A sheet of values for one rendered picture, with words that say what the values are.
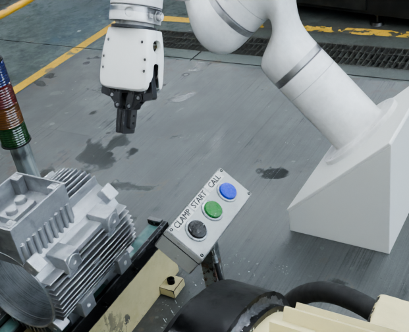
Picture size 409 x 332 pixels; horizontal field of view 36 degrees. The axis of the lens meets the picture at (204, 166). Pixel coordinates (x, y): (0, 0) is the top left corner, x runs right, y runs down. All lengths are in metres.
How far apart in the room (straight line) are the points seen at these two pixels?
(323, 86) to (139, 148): 0.61
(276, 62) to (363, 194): 0.31
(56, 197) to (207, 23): 0.52
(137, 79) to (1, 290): 0.41
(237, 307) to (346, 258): 0.87
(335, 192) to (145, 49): 0.46
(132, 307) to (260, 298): 0.76
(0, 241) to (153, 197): 0.61
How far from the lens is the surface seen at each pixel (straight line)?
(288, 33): 1.28
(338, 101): 1.29
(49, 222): 0.98
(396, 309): 0.47
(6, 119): 1.34
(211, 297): 0.42
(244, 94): 1.88
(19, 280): 1.12
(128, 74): 1.03
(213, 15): 1.30
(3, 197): 1.04
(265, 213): 1.40
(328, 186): 1.23
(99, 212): 1.02
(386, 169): 1.17
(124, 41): 1.04
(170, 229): 0.93
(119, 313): 1.15
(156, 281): 1.22
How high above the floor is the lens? 1.66
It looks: 33 degrees down
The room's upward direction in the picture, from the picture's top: 10 degrees counter-clockwise
